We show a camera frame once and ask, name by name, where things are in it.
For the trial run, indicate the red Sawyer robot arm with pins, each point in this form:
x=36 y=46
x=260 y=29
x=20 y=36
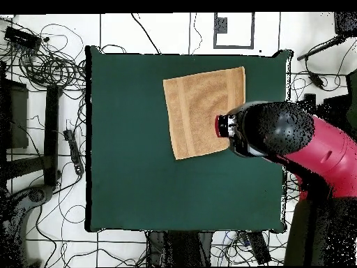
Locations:
x=306 y=145

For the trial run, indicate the black speckled box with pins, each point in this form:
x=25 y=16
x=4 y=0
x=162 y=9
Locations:
x=345 y=23

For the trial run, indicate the black electronics box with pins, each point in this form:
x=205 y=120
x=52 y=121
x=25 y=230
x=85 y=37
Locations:
x=22 y=37

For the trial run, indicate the black rectangular device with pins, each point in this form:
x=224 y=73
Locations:
x=259 y=248

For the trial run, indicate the yellow-orange terry towel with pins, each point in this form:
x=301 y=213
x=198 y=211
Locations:
x=195 y=111

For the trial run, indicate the black stand leg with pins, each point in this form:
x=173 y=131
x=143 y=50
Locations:
x=309 y=99
x=51 y=134

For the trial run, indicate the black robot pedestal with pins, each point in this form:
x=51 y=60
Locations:
x=181 y=248

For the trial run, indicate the grey rectangular frame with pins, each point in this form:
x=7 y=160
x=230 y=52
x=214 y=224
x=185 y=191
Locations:
x=221 y=25

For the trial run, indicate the grey chair base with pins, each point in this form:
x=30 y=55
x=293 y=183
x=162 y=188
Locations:
x=36 y=195

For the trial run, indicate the dark flat panel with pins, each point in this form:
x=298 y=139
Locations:
x=334 y=107
x=16 y=117

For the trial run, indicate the dark green fabric object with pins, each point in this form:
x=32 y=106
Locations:
x=352 y=97

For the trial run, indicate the dark green tablecloth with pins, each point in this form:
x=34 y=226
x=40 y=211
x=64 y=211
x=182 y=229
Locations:
x=134 y=181

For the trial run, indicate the black power strip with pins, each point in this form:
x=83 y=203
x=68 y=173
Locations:
x=74 y=152

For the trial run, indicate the black power adapter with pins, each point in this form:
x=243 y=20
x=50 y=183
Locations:
x=316 y=80

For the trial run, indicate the black tripod rod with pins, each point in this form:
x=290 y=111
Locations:
x=320 y=48

